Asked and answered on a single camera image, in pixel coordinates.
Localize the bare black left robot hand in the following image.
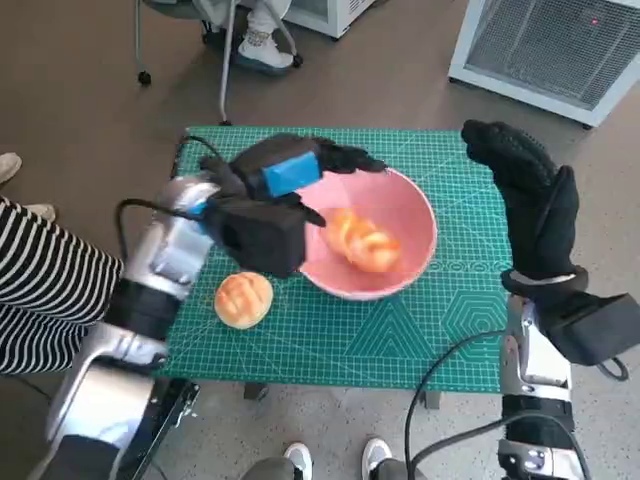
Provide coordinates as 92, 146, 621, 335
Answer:
229, 132, 389, 229

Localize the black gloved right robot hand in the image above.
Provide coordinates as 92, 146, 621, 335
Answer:
460, 118, 581, 281

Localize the twisted toy bread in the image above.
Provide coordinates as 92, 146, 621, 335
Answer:
324, 208, 401, 274

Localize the pink bowl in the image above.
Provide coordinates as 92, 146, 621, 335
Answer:
299, 167, 439, 301

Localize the round toy bread bun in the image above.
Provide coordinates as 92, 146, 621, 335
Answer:
214, 271, 275, 330

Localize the metal-legged office chair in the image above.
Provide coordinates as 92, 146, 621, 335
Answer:
135, 0, 304, 126

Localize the seated person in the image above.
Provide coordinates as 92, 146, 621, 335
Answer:
202, 0, 296, 76

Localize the white ribbed appliance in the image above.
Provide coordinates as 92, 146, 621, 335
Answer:
282, 0, 384, 39

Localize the white cabinet with mesh panel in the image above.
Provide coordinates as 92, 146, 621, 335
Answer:
448, 0, 640, 129

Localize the green cutting mat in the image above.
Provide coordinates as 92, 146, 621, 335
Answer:
158, 124, 516, 396

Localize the person in striped clothing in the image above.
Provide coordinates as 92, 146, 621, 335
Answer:
0, 152, 126, 374

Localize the person with white shoes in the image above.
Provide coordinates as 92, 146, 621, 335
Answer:
242, 437, 416, 480

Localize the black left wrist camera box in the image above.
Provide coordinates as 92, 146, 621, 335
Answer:
207, 197, 309, 279

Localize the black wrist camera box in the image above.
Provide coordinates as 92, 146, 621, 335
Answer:
207, 197, 309, 279
542, 292, 640, 366

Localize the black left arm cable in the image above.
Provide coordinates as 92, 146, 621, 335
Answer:
116, 197, 211, 264
171, 134, 224, 179

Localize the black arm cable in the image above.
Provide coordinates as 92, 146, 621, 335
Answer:
403, 328, 509, 480
116, 197, 211, 264
171, 134, 224, 179
410, 413, 586, 480

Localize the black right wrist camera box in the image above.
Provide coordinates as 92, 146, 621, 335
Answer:
542, 292, 640, 366

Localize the short black camera cable loop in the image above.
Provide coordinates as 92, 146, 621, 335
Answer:
596, 355, 630, 382

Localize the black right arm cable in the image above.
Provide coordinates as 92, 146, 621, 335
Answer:
403, 328, 509, 480
410, 413, 586, 480

